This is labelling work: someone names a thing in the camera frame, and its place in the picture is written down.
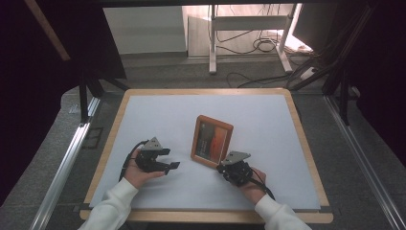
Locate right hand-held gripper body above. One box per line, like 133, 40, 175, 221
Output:
220, 150, 254, 188

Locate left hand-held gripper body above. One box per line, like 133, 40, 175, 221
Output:
135, 136, 167, 173

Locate wooden picture frame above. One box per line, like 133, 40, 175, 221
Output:
190, 114, 235, 170

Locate person's left hand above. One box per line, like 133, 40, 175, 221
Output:
124, 149, 166, 190

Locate person's right hand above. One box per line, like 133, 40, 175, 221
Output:
238, 168, 268, 206

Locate white table mat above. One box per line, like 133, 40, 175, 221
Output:
89, 94, 322, 212

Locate black metal stand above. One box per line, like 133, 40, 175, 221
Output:
285, 4, 379, 127
78, 71, 130, 125

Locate white power strip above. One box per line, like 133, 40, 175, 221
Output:
299, 66, 318, 81

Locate white cabinet panel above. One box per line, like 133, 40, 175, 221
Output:
101, 6, 188, 56

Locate wooden plank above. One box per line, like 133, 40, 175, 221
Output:
24, 0, 72, 62

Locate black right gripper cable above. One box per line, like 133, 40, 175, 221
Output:
248, 168, 277, 201

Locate aluminium rail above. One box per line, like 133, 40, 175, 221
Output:
29, 96, 102, 230
323, 95, 406, 230

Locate black floor cables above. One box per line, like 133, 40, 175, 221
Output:
215, 4, 321, 89

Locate white metal desk frame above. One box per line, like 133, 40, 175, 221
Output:
208, 3, 303, 76

